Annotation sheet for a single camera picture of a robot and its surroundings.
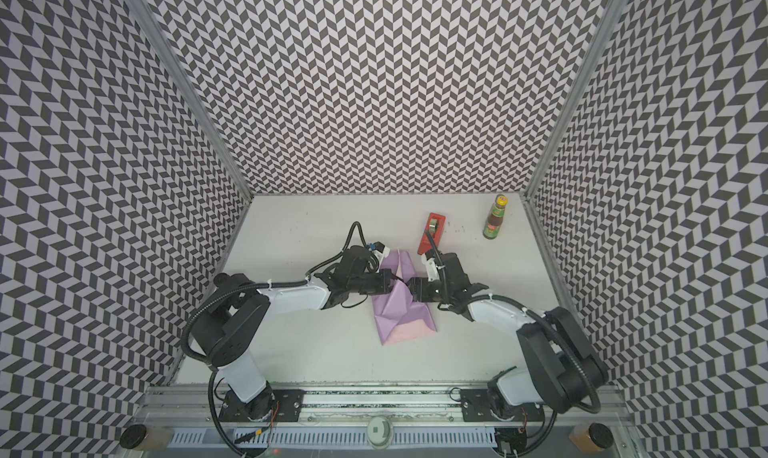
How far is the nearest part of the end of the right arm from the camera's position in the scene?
67 centimetres

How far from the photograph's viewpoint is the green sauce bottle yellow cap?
93 cm

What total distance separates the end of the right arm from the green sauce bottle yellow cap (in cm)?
29
